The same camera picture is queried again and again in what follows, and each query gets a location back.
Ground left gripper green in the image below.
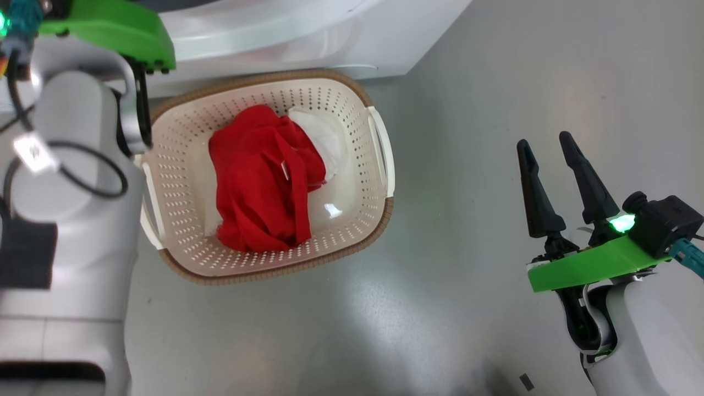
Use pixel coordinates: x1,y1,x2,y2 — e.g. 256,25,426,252
38,0,177,75

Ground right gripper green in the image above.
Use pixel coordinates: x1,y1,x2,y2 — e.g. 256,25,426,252
516,131,672,292

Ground red and white clothes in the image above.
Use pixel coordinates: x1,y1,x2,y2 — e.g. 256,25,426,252
203,107,348,237

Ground white washing machine body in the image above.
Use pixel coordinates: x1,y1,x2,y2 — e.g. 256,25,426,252
0,0,474,113

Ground cream perforated laundry basket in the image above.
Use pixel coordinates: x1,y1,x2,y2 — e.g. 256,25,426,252
135,69,395,285

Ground left teal camera cable plug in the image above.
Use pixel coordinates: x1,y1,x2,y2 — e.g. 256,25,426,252
0,0,43,40

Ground teal camera cable plug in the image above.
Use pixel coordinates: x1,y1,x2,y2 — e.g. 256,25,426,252
668,238,704,278
0,0,43,40

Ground right teal camera cable plug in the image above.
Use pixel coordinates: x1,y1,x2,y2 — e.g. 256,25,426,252
668,238,704,278

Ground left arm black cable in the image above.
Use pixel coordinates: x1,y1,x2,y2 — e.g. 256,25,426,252
0,49,129,221

